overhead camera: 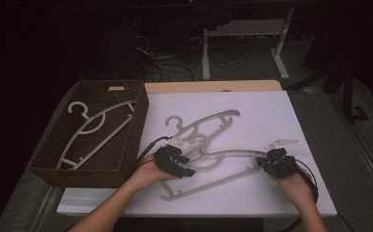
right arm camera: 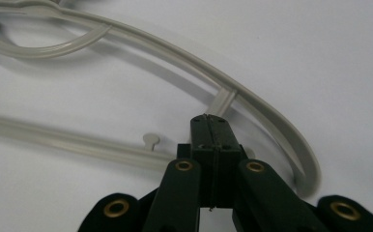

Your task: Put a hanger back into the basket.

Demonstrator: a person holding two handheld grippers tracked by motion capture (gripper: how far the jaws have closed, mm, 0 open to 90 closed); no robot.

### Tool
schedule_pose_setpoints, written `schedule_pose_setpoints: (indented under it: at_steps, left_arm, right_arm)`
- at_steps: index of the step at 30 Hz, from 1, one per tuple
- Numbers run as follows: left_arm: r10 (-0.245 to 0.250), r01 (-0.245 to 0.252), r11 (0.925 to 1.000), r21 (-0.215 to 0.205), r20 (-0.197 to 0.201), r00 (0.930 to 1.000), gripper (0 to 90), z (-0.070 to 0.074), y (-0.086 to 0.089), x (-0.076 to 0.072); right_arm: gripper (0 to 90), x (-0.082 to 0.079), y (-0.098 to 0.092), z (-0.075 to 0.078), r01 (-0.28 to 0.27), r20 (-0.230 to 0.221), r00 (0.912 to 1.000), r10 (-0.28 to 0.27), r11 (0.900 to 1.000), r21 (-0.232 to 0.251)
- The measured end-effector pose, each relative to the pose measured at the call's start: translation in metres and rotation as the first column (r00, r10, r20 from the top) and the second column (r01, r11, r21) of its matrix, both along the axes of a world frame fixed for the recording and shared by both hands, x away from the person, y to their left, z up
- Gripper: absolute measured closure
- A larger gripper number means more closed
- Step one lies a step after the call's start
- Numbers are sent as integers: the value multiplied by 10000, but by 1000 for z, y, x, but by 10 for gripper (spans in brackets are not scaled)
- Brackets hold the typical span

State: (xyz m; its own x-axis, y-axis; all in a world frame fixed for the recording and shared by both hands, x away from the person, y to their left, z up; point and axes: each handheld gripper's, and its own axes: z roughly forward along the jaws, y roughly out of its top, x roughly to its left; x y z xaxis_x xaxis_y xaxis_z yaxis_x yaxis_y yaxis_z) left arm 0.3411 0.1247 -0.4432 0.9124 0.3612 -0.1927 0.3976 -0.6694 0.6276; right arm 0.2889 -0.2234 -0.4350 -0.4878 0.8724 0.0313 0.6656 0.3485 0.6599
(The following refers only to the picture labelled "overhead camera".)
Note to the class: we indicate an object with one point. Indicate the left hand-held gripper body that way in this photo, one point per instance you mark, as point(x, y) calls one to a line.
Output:
point(168, 159)

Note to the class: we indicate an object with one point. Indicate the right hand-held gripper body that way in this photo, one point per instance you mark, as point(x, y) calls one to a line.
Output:
point(282, 164)

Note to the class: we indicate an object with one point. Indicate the grey plastic clothes hanger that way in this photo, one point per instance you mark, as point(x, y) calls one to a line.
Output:
point(77, 103)
point(229, 112)
point(207, 184)

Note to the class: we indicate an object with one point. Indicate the brown woven basket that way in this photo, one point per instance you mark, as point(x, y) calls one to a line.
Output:
point(123, 154)

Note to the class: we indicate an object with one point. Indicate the person's left hand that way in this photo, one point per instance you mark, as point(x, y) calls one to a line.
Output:
point(149, 174)

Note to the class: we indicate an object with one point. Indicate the person's right hand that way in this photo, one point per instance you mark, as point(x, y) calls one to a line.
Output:
point(297, 188)

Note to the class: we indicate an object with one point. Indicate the white table mat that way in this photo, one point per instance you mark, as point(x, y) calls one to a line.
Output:
point(255, 103)

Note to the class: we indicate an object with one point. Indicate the dark metal stand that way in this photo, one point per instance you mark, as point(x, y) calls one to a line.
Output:
point(347, 96)

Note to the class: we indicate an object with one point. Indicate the dark hanging cloth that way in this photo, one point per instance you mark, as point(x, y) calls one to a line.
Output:
point(212, 14)

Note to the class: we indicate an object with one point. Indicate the white metal desk frame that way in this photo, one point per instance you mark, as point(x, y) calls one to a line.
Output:
point(245, 27)

